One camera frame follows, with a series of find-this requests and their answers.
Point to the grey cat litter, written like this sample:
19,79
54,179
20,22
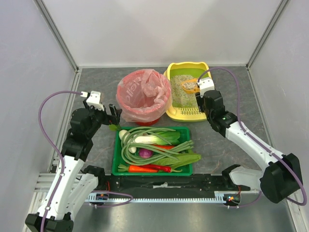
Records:
180,98

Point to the white small mushroom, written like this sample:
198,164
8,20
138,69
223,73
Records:
132,150

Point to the green long beans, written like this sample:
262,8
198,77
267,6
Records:
173,136

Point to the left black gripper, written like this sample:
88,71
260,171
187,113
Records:
107,117

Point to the red trash bin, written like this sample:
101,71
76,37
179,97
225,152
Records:
146,124

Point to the orange carrot front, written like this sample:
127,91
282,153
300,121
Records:
135,169

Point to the pink plastic bin liner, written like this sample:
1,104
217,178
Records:
144,95

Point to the grey slotted cable duct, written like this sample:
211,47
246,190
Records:
103,197

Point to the white green leek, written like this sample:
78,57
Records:
150,140

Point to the green lettuce leaf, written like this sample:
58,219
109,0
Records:
178,160

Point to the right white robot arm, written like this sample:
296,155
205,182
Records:
279,175

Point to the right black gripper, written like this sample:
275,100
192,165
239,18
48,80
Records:
200,102

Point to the orange litter scoop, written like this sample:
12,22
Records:
190,86

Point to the orange carrot middle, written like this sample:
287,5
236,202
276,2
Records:
167,147

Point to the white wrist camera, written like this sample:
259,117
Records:
93,100
205,84

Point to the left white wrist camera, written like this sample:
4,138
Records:
93,100

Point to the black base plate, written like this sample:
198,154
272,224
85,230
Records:
207,182

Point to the red chili pepper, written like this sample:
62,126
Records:
166,169

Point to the white radish with leaves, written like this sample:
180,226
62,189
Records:
122,133

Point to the orange carrot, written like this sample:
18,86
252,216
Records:
135,169
167,147

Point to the green vegetable tray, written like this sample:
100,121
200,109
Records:
187,170

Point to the yellow litter box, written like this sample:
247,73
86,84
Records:
194,69

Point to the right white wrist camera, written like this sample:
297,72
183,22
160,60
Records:
205,84

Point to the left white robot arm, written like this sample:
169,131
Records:
64,199

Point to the purple onion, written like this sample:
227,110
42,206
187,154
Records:
145,153

